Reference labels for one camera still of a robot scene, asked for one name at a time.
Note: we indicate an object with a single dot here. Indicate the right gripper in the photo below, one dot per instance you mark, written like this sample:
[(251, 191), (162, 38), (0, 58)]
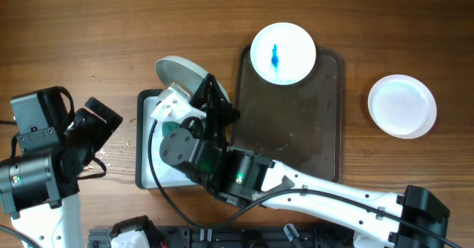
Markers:
[(215, 106)]

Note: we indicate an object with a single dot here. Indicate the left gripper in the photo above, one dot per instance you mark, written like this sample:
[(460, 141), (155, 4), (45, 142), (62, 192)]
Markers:
[(112, 119)]

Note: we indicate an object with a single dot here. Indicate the white plate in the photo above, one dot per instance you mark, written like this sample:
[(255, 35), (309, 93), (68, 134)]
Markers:
[(186, 73), (402, 106), (283, 53)]

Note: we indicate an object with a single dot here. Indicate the green and yellow sponge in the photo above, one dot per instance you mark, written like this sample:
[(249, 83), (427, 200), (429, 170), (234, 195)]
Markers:
[(169, 126)]

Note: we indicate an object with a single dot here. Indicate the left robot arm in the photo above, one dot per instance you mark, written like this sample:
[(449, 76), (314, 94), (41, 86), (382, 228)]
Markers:
[(40, 187)]

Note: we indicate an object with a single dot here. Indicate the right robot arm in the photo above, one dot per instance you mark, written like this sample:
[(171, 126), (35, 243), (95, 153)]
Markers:
[(197, 147)]

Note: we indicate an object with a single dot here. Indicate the black tray with water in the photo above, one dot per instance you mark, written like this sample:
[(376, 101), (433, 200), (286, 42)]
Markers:
[(167, 176)]

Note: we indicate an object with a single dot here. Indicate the brown plastic serving tray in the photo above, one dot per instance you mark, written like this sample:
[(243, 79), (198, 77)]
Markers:
[(300, 124)]

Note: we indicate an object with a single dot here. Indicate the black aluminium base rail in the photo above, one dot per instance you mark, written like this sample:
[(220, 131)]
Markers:
[(317, 236)]

